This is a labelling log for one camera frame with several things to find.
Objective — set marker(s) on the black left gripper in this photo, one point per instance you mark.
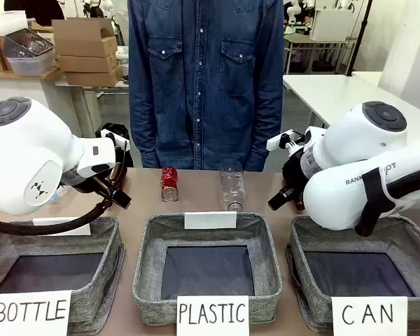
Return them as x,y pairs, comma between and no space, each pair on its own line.
108,180

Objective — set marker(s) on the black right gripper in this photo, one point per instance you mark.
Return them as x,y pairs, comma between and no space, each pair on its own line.
294,175

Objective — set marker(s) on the clear plastic bottle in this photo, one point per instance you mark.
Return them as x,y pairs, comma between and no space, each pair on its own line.
232,185

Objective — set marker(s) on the crushed red can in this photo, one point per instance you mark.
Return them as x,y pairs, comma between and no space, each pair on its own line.
169,183

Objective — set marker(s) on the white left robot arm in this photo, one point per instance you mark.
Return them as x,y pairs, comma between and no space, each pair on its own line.
21,157

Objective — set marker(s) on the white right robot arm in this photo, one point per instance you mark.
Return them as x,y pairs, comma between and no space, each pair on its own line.
336,196

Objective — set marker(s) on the grey fabric basket plastic label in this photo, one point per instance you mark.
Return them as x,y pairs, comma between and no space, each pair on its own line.
150,266

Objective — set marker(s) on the grey fabric basket can label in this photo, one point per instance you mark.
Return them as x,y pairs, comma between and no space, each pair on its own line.
301,273

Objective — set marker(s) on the grey fabric basket bottle label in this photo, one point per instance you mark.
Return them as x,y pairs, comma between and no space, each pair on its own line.
91,280

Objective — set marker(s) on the white paper label CAN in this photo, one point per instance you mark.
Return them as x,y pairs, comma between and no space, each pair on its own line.
369,315

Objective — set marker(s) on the blank white card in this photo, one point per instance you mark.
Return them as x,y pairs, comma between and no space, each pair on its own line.
73,229
210,220

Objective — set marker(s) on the large white table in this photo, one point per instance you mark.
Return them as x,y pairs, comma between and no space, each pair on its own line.
336,91

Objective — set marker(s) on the flat cardboard box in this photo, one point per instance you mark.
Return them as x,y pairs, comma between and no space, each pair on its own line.
92,77
87,63

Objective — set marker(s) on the white side table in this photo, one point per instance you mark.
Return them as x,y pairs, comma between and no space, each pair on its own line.
56,85

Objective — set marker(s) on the white paper label PLASTIC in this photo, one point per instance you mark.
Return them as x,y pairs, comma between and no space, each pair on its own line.
213,315

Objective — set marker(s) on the person torso denim shirt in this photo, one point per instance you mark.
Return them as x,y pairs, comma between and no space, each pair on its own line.
206,87

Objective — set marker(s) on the white paper label BOTTLE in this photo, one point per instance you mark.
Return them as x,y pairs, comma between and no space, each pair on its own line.
31,311

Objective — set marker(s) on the clear plastic bin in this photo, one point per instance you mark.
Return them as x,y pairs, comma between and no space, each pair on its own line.
31,64

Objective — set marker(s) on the open cardboard box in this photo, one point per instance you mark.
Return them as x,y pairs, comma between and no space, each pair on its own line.
80,38

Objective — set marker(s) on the white background box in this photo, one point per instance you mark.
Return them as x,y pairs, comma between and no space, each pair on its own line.
330,24

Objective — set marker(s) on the black tripod pole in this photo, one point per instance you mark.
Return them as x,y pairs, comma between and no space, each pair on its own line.
360,31

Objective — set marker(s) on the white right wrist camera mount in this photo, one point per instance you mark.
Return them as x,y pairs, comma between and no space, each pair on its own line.
280,141

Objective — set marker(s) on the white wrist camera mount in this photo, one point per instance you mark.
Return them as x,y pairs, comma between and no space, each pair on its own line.
280,141
116,139

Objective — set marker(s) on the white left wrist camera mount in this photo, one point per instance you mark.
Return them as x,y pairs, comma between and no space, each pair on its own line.
116,139

